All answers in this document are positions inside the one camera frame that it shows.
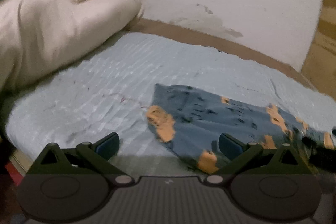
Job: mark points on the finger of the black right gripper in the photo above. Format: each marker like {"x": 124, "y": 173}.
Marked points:
{"x": 321, "y": 146}

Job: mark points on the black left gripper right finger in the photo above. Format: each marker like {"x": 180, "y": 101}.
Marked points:
{"x": 251, "y": 156}

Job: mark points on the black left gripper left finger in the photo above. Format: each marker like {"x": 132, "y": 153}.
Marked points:
{"x": 85, "y": 158}

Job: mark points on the blue orange patterned pants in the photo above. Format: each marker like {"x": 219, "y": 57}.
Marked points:
{"x": 190, "y": 121}

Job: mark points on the light blue ribbed bedspread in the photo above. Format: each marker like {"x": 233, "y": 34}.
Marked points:
{"x": 110, "y": 90}

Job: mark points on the cream rolled duvet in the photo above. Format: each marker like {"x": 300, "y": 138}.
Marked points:
{"x": 40, "y": 36}

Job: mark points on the brown mattress sheet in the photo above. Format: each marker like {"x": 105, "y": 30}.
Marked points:
{"x": 188, "y": 36}

